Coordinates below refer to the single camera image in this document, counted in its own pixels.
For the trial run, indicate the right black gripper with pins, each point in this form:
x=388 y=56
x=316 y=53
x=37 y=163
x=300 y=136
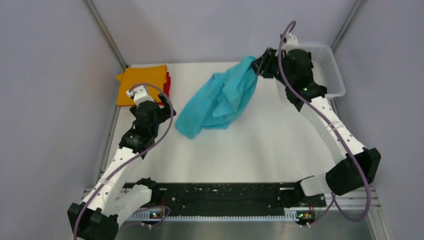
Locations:
x=264 y=62

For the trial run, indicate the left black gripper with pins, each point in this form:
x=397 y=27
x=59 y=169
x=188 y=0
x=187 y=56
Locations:
x=165 y=111

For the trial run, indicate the cyan t shirt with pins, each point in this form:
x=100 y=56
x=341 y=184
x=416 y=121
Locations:
x=220 y=101

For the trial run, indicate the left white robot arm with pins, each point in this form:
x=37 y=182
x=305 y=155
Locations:
x=101 y=213

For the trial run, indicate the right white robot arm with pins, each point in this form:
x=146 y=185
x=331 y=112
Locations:
x=355 y=164

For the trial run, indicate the white plastic basket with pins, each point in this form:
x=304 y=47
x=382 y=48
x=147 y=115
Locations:
x=325 y=69

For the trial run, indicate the folded red t shirt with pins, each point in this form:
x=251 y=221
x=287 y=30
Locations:
x=162 y=80

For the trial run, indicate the folded orange t shirt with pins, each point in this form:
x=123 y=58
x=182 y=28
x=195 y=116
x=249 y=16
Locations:
x=133 y=76

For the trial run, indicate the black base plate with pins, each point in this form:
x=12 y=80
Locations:
x=231 y=199

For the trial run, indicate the white slotted cable duct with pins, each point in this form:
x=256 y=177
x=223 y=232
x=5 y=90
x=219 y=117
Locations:
x=148 y=216

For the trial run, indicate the left aluminium corner post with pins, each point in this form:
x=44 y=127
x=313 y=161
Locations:
x=97 y=18

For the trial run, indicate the aluminium frame rail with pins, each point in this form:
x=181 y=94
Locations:
x=355 y=200

